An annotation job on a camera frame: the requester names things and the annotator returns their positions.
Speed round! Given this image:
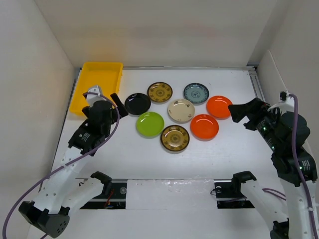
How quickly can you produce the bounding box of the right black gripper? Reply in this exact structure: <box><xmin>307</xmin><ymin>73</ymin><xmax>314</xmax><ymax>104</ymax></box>
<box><xmin>228</xmin><ymin>96</ymin><xmax>282</xmax><ymax>151</ymax></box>

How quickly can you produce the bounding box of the black plate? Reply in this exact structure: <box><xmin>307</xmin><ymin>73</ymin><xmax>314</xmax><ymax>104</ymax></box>
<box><xmin>124</xmin><ymin>93</ymin><xmax>151</xmax><ymax>116</ymax></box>

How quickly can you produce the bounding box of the green plate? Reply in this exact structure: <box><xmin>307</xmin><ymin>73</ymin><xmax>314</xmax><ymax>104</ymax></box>
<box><xmin>136</xmin><ymin>112</ymin><xmax>164</xmax><ymax>137</ymax></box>

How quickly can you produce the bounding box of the yellow patterned plate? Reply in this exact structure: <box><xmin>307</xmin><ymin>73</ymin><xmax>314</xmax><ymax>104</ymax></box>
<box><xmin>147</xmin><ymin>82</ymin><xmax>173</xmax><ymax>103</ymax></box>
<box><xmin>160</xmin><ymin>125</ymin><xmax>190</xmax><ymax>152</ymax></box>

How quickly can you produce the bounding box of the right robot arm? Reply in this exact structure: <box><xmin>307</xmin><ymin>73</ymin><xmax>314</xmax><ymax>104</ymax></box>
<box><xmin>228</xmin><ymin>94</ymin><xmax>319</xmax><ymax>239</ymax></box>

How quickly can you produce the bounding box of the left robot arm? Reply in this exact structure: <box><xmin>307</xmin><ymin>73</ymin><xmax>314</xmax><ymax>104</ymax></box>
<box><xmin>18</xmin><ymin>92</ymin><xmax>128</xmax><ymax>239</ymax></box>

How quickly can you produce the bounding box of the yellow plastic bin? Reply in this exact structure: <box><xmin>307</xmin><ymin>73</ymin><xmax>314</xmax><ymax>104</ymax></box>
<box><xmin>69</xmin><ymin>62</ymin><xmax>123</xmax><ymax>116</ymax></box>

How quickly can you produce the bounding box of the orange plate far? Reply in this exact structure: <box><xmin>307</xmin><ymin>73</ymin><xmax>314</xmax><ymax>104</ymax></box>
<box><xmin>206</xmin><ymin>96</ymin><xmax>233</xmax><ymax>119</ymax></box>

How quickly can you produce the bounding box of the orange plate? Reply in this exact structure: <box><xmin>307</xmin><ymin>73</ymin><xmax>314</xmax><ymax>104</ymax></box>
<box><xmin>206</xmin><ymin>96</ymin><xmax>233</xmax><ymax>119</ymax></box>
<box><xmin>190</xmin><ymin>114</ymin><xmax>219</xmax><ymax>140</ymax></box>

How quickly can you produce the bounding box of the orange plate near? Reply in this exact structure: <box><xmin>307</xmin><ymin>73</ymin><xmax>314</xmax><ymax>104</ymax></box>
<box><xmin>190</xmin><ymin>114</ymin><xmax>219</xmax><ymax>140</ymax></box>

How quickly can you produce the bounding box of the blue white patterned plate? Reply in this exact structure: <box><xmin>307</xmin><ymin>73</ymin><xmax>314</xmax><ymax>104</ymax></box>
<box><xmin>183</xmin><ymin>83</ymin><xmax>209</xmax><ymax>105</ymax></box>

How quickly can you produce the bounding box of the cream plate with motifs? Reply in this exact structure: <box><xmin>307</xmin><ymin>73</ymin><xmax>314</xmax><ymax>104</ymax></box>
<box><xmin>167</xmin><ymin>99</ymin><xmax>195</xmax><ymax>122</ymax></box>

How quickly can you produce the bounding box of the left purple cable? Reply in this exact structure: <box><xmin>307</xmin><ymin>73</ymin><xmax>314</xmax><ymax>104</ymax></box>
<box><xmin>0</xmin><ymin>91</ymin><xmax>119</xmax><ymax>239</ymax></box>

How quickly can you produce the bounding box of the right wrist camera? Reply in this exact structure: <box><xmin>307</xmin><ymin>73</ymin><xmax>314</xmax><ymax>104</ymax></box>
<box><xmin>280</xmin><ymin>91</ymin><xmax>290</xmax><ymax>103</ymax></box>

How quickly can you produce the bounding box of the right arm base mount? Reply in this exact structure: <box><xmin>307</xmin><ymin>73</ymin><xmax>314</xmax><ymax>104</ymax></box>
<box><xmin>210</xmin><ymin>180</ymin><xmax>254</xmax><ymax>209</ymax></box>

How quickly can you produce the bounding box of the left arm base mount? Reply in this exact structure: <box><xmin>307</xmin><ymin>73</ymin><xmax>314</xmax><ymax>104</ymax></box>
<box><xmin>81</xmin><ymin>181</ymin><xmax>127</xmax><ymax>210</ymax></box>

